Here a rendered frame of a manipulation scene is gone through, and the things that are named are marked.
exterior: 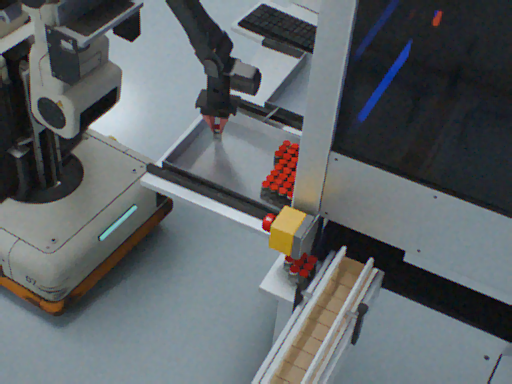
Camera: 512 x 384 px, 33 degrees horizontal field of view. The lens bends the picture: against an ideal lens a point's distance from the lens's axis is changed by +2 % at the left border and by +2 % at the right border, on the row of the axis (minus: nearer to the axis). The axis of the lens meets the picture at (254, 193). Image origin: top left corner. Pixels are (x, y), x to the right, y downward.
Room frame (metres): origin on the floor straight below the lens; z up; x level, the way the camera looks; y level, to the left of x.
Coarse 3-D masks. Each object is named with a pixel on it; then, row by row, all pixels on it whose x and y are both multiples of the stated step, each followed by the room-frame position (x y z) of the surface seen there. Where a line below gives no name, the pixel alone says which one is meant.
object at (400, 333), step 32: (352, 256) 1.27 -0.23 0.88; (384, 288) 1.18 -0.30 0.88; (416, 288) 1.19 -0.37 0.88; (384, 320) 1.18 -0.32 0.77; (416, 320) 1.15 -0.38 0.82; (448, 320) 1.12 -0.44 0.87; (480, 320) 1.12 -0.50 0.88; (352, 352) 1.20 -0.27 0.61; (384, 352) 1.17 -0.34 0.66; (416, 352) 1.14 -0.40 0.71; (448, 352) 1.12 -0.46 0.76; (480, 352) 1.09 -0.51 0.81
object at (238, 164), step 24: (216, 120) 1.69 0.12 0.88; (240, 120) 1.69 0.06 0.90; (192, 144) 1.59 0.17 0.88; (216, 144) 1.60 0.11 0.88; (240, 144) 1.61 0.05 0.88; (264, 144) 1.62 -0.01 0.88; (168, 168) 1.48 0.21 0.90; (192, 168) 1.50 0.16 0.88; (216, 168) 1.51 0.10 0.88; (240, 168) 1.52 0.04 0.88; (264, 168) 1.53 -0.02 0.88; (240, 192) 1.43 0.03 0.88
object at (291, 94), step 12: (300, 60) 1.95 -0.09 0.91; (300, 72) 1.94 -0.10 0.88; (288, 84) 1.88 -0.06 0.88; (300, 84) 1.88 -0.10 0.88; (276, 96) 1.81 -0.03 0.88; (288, 96) 1.82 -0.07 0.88; (300, 96) 1.83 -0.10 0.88; (276, 108) 1.74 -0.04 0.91; (288, 108) 1.77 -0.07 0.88; (300, 108) 1.78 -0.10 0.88; (300, 120) 1.71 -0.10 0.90
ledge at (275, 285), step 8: (280, 256) 1.24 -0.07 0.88; (280, 264) 1.22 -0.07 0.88; (320, 264) 1.23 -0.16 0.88; (272, 272) 1.20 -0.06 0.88; (280, 272) 1.20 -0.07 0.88; (264, 280) 1.17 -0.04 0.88; (272, 280) 1.17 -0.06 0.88; (280, 280) 1.17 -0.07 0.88; (312, 280) 1.18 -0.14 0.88; (264, 288) 1.15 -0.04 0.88; (272, 288) 1.15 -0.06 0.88; (280, 288) 1.15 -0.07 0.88; (288, 288) 1.15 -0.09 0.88; (272, 296) 1.14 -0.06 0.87; (280, 296) 1.13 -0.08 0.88; (288, 296) 1.13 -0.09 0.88; (288, 304) 1.12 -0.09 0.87
